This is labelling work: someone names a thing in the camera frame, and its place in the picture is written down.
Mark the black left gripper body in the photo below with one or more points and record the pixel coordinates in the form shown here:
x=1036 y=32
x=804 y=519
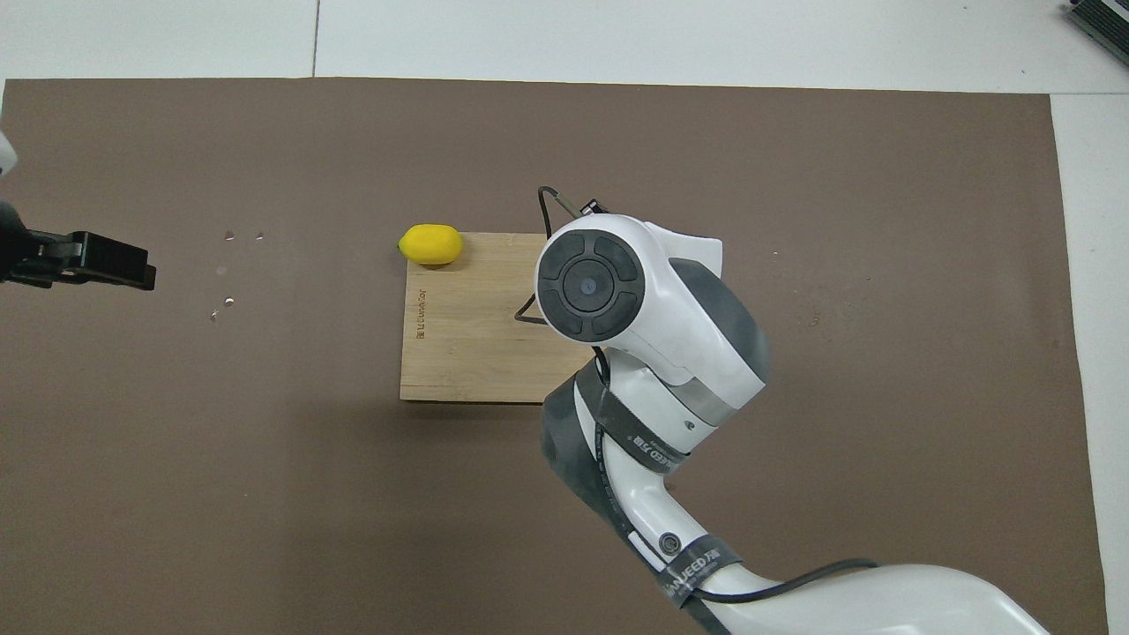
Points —
x=11 y=247

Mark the grey ribbed device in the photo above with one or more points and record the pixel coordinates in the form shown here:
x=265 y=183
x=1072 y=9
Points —
x=1107 y=22

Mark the brown table mat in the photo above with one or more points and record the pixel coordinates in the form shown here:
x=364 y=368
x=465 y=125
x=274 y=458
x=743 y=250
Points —
x=265 y=529

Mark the wooden cutting board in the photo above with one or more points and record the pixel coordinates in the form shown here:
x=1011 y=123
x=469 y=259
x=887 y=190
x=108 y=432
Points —
x=467 y=353

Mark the yellow lemon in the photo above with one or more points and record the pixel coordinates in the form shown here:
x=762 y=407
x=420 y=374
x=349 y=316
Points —
x=430 y=245

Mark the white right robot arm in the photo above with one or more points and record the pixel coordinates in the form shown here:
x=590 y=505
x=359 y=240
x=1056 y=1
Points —
x=688 y=335

